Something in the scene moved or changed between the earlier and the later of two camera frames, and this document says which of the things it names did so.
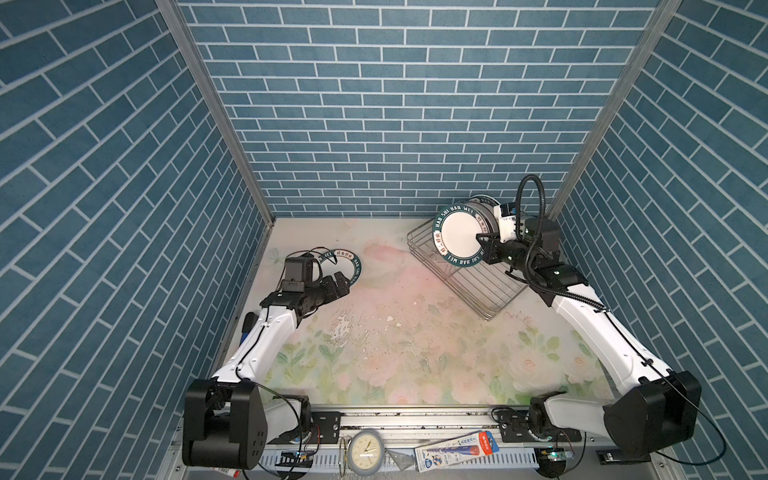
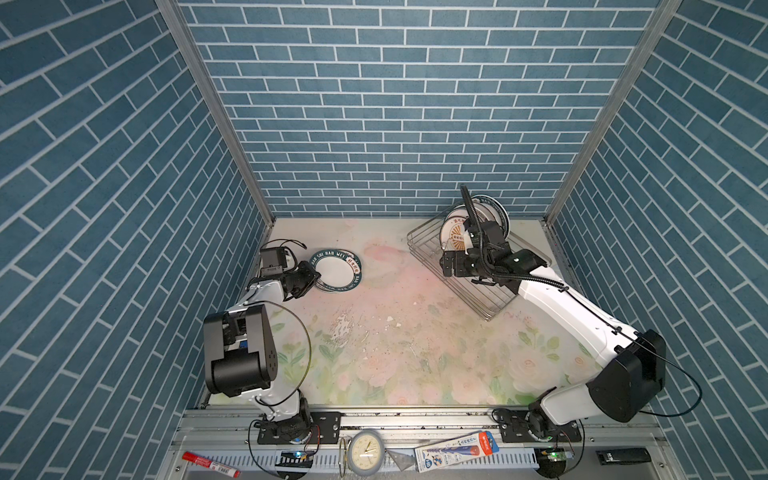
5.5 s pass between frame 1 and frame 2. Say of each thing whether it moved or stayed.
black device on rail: stayed
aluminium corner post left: stayed
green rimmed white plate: moved
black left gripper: moved
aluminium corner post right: stayed
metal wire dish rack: stayed
